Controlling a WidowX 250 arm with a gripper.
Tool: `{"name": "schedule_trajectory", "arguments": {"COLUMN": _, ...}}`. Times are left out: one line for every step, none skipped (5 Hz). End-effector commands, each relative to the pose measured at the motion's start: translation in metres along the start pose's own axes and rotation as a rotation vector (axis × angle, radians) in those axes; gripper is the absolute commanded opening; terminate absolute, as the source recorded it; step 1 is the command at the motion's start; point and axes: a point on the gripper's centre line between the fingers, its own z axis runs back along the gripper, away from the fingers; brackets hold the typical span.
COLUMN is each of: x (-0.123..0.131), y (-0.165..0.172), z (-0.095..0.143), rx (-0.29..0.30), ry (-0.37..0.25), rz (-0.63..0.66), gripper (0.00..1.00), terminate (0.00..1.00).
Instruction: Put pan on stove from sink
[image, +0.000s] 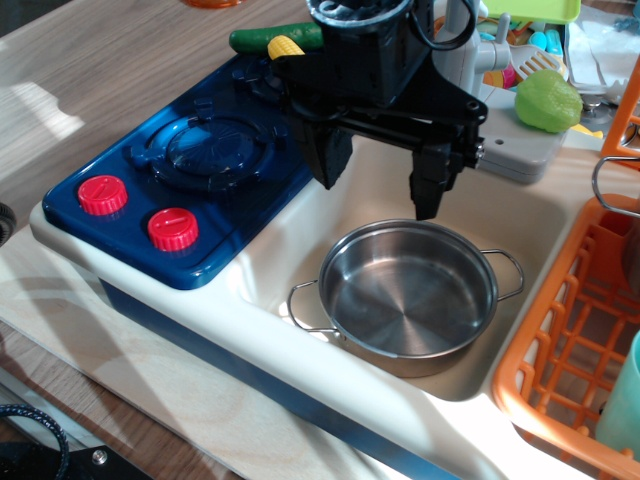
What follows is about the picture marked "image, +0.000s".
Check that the grey toy faucet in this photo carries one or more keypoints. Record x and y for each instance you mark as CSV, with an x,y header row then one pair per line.
x,y
512,149

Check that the red left stove knob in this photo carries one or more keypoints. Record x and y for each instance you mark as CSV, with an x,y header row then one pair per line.
x,y
102,195

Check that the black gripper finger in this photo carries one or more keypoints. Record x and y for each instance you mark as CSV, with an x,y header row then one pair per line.
x,y
325,148
434,172

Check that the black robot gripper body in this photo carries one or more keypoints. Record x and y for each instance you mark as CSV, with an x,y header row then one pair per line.
x,y
376,67

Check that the orange dish rack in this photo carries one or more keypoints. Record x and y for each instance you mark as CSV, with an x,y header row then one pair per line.
x,y
560,366

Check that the stainless steel pan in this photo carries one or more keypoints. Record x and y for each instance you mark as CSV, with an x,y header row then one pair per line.
x,y
410,297

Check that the yellow toy corn cob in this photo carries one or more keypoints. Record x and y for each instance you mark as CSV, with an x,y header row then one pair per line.
x,y
283,46

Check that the light green toy pepper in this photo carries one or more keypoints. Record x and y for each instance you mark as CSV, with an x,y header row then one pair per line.
x,y
545,101

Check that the blue toy stove top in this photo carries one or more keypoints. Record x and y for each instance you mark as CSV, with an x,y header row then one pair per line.
x,y
222,150

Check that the teal plastic cup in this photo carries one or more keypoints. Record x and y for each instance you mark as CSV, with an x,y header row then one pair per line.
x,y
618,426

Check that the lime green tray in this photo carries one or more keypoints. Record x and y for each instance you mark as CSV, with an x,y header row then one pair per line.
x,y
559,12

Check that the orange transparent container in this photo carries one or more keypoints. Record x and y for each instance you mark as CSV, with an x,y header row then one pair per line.
x,y
212,4

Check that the red stove knob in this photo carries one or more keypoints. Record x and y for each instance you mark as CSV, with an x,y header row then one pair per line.
x,y
173,229
102,195

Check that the white toy spatula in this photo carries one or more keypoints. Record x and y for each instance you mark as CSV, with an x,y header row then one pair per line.
x,y
529,59

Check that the red right stove knob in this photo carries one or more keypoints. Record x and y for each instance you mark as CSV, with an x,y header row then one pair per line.
x,y
173,229

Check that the cream toy sink unit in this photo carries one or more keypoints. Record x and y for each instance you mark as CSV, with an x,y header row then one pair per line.
x,y
248,321

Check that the black bracket with screw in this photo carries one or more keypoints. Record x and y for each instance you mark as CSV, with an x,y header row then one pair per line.
x,y
102,463

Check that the green toy cucumber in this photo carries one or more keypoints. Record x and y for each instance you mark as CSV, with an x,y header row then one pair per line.
x,y
306,35

